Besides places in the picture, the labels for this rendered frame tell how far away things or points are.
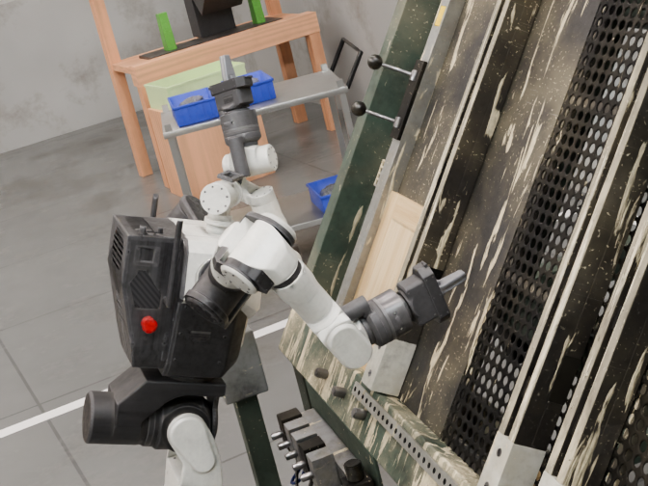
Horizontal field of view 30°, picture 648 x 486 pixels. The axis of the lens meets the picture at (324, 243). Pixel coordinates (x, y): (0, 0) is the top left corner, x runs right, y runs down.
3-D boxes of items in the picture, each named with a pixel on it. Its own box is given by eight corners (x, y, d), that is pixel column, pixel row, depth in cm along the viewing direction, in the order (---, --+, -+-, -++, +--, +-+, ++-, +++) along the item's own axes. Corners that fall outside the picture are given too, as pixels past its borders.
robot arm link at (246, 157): (271, 122, 290) (282, 170, 290) (230, 133, 293) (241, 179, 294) (254, 123, 279) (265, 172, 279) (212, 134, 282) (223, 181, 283)
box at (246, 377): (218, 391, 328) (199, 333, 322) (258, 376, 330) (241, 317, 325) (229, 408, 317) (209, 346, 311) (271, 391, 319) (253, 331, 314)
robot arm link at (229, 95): (227, 85, 295) (238, 133, 295) (198, 88, 288) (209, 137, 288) (262, 73, 287) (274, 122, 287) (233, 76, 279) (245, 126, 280)
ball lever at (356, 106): (400, 131, 298) (350, 113, 299) (406, 117, 297) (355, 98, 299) (399, 131, 294) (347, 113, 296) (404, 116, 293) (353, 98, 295)
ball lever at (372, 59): (417, 85, 296) (365, 67, 298) (422, 69, 296) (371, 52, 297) (416, 84, 292) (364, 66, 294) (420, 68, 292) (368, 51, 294)
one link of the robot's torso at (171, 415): (150, 456, 259) (158, 405, 257) (140, 432, 271) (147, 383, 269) (209, 458, 263) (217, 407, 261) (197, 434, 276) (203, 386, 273)
